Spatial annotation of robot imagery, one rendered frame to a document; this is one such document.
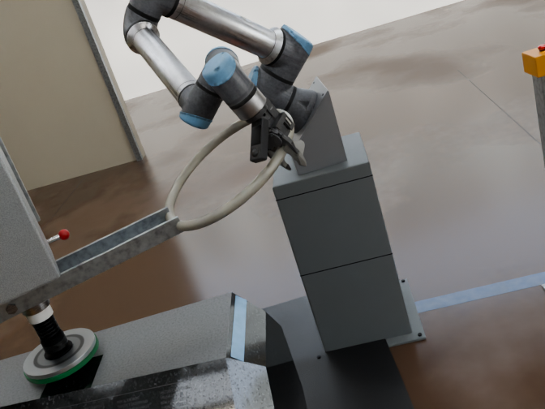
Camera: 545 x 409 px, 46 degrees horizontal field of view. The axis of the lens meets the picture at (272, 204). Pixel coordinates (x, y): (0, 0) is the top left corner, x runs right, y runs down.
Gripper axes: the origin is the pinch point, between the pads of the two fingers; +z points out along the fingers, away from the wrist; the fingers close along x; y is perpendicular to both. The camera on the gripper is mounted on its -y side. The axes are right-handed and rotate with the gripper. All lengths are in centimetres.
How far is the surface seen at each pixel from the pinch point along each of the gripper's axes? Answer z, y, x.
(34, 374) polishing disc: -7, -72, 58
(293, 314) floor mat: 113, 31, 106
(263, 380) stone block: 28, -51, 8
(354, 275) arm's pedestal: 87, 31, 49
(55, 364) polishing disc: -4, -67, 54
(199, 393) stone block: 17, -61, 17
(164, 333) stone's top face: 13, -46, 40
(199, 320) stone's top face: 17, -39, 32
